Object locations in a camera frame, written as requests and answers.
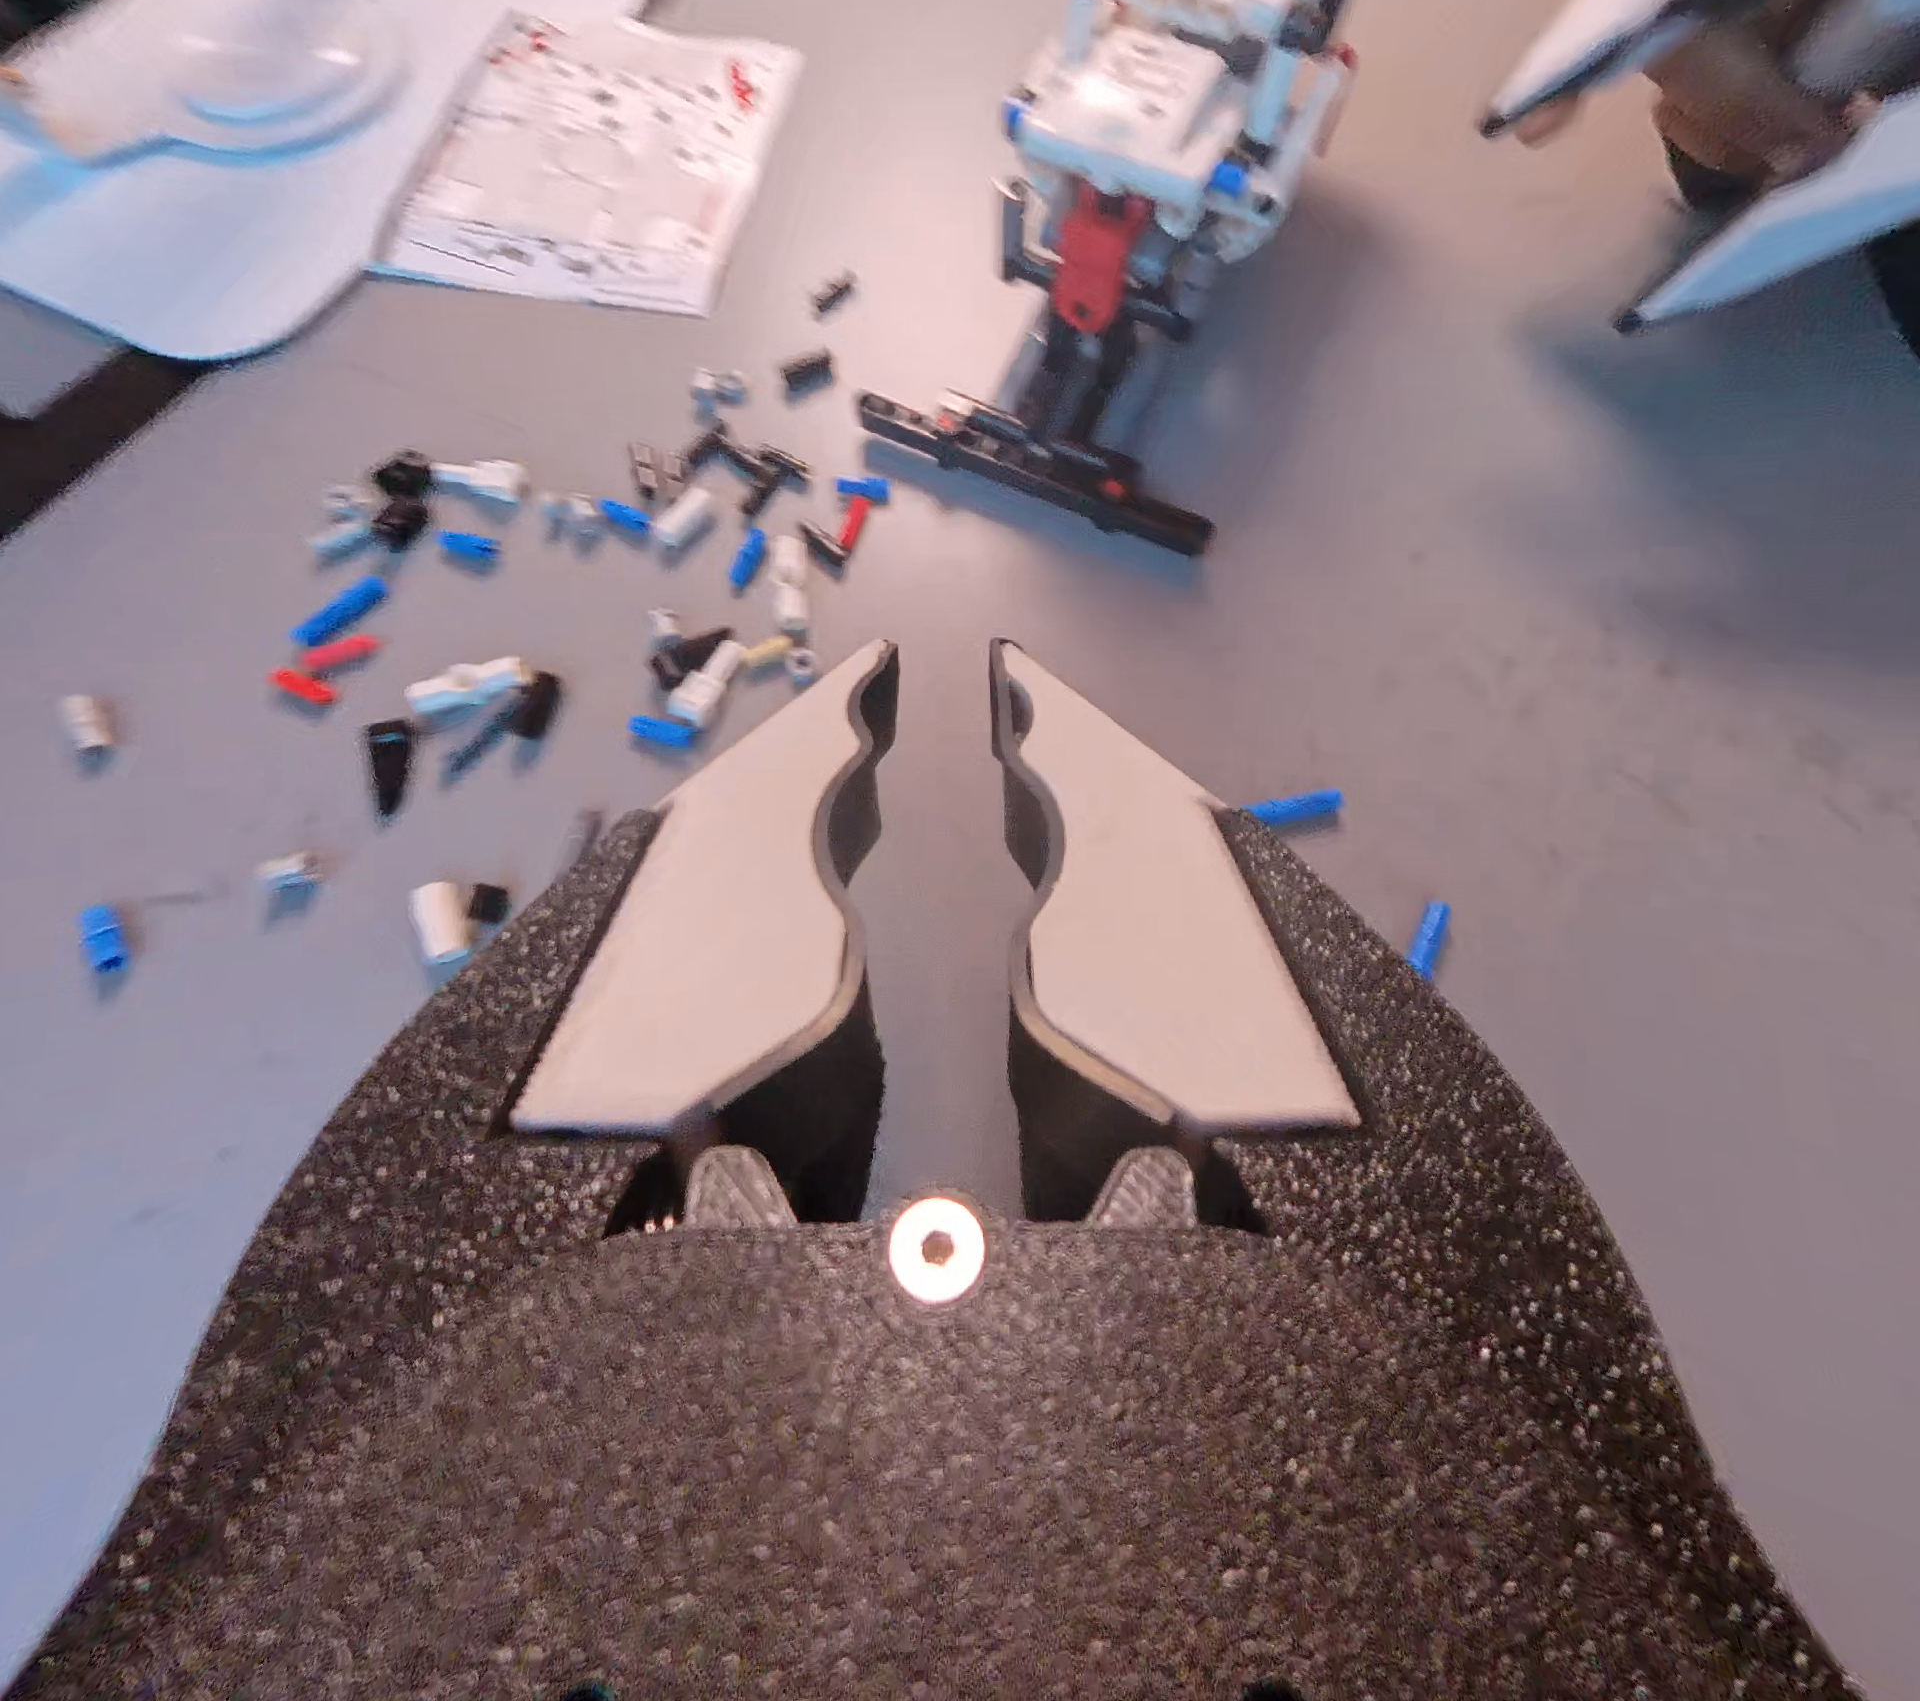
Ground scattered loose brick pieces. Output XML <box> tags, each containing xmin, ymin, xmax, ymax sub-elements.
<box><xmin>56</xmin><ymin>337</ymin><xmax>903</xmax><ymax>982</ymax></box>

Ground person's right hand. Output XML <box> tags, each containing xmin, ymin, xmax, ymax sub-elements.
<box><xmin>1657</xmin><ymin>23</ymin><xmax>1879</xmax><ymax>210</ymax></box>

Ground white sticker sheet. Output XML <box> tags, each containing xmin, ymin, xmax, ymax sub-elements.
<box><xmin>366</xmin><ymin>10</ymin><xmax>809</xmax><ymax>319</ymax></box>

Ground grey desk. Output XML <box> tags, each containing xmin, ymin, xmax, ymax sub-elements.
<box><xmin>0</xmin><ymin>0</ymin><xmax>1920</xmax><ymax>1701</ymax></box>

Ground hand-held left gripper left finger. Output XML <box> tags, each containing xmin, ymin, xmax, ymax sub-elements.
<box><xmin>511</xmin><ymin>641</ymin><xmax>903</xmax><ymax>1140</ymax></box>

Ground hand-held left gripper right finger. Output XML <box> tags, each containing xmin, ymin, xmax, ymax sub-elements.
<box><xmin>987</xmin><ymin>641</ymin><xmax>1364</xmax><ymax>1136</ymax></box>

